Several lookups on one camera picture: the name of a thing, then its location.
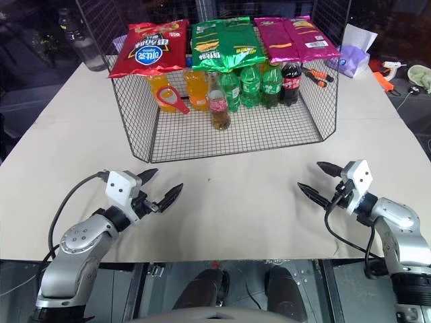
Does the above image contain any pale green cloth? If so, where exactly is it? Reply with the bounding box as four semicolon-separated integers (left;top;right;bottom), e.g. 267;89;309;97
407;64;431;94

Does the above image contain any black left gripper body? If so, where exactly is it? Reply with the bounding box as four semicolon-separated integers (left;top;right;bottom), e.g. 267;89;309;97
132;189;161;221

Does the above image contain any clear plastic water bottle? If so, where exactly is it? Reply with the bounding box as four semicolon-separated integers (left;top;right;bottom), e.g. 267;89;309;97
57;8;109;73

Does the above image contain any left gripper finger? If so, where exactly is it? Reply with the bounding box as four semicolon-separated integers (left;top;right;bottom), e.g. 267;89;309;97
136;168;160;190
156;183;185;214

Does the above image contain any green chip bag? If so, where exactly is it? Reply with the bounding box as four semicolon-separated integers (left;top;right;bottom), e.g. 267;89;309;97
191;17;269;73

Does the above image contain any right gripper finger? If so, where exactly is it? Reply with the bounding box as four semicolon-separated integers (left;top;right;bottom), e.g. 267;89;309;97
316;161;343;178
297;182;330;211

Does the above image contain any red bottle opener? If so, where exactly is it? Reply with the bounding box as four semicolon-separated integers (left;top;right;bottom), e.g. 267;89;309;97
155;85;191;114

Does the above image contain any beige table cover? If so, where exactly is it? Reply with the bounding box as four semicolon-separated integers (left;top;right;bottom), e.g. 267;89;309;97
0;53;431;264

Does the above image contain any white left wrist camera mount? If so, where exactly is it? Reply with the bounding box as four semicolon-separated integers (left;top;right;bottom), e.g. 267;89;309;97
104;170;144;223

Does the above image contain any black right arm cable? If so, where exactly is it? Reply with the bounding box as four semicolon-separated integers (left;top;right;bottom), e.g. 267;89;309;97
323;191;389;280

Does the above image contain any amber tea bottle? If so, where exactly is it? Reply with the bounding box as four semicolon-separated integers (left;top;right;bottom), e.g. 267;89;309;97
207;71;232;131

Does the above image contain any orange utility knife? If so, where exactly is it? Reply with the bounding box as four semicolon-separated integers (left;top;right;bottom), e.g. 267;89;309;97
373;71;395;94

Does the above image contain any magenta chip bag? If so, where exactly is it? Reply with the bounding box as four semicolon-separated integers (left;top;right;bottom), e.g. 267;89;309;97
284;15;342;63
253;16;301;65

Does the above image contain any black wire grid panel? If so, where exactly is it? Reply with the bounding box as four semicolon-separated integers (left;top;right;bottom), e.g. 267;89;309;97
75;0;131;58
310;0;353;51

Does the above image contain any red chip bag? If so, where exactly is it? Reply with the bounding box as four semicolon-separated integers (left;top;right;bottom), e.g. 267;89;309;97
108;19;190;79

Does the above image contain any white glue gun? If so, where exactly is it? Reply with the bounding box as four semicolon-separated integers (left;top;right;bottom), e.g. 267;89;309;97
380;61;405;82

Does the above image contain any dark cola plastic bottle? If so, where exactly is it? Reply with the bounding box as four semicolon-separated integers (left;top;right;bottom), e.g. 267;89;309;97
279;62;303;106

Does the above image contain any green soda bottle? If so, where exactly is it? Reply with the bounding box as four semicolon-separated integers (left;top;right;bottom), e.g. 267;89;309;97
218;70;242;113
239;65;263;109
261;63;284;110

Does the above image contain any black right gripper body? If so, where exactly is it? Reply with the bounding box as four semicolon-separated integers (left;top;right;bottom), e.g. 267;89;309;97
328;179;354;211

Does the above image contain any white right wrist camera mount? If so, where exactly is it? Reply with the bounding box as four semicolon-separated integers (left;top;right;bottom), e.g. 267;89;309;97
339;159;375;216

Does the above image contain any orange black hand tool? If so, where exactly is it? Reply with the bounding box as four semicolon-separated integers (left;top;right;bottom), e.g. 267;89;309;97
301;66;335;89

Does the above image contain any black wire mesh rack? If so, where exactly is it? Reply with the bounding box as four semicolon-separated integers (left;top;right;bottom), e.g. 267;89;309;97
107;19;339;164

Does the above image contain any purple tissue pack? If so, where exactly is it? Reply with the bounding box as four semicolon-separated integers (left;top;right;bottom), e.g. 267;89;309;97
324;23;379;79

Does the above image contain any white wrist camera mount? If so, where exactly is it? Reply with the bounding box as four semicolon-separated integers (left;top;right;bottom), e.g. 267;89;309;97
104;170;144;223
339;159;375;216

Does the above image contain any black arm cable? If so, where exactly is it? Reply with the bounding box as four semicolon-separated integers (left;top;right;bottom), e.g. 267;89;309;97
42;171;110;264
323;191;389;280

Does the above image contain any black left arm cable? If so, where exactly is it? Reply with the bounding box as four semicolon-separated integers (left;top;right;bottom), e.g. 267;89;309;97
42;171;110;264

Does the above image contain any orange soda bottle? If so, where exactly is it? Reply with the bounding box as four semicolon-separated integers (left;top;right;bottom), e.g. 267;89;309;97
183;69;211;112
147;72;180;114

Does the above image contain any small black puck with cable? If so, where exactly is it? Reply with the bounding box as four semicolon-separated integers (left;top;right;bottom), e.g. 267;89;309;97
395;85;421;112

